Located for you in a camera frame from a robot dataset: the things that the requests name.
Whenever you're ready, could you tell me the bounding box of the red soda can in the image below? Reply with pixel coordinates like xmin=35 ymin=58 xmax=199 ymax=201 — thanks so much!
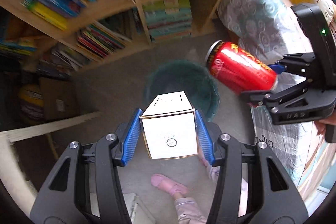
xmin=205 ymin=40 xmax=278 ymax=94

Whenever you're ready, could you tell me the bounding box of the white patterned carton box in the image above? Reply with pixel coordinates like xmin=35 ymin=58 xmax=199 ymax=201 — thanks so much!
xmin=140 ymin=91 xmax=198 ymax=160

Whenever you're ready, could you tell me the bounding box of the teal trash bin with liner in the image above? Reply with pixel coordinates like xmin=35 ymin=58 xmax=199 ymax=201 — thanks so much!
xmin=143 ymin=60 xmax=221 ymax=122

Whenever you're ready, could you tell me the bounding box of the person's right hand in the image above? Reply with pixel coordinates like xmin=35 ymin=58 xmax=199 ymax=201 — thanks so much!
xmin=314 ymin=117 xmax=335 ymax=135

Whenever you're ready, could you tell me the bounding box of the right pink slipper foot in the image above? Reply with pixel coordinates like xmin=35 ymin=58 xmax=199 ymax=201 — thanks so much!
xmin=199 ymin=156 xmax=220 ymax=182

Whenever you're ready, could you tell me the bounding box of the pink slipper foot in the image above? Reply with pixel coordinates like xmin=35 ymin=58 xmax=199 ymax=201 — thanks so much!
xmin=199 ymin=156 xmax=220 ymax=182
xmin=151 ymin=174 xmax=189 ymax=197

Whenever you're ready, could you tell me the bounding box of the left pink slipper foot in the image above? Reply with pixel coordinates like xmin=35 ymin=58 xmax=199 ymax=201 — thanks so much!
xmin=151 ymin=174 xmax=189 ymax=197

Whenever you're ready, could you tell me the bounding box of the grey floral bed quilt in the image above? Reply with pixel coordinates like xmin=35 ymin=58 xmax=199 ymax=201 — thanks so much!
xmin=217 ymin=0 xmax=336 ymax=204

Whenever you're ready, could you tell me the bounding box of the cardboard box on floor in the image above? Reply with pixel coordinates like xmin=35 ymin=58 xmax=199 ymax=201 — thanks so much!
xmin=40 ymin=78 xmax=80 ymax=121

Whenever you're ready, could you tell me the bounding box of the orange basketball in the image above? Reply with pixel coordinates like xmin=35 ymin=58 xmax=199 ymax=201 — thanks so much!
xmin=18 ymin=84 xmax=45 ymax=124

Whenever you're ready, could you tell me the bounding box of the wooden bookshelf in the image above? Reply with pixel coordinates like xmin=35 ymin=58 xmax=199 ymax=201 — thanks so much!
xmin=1 ymin=0 xmax=221 ymax=71

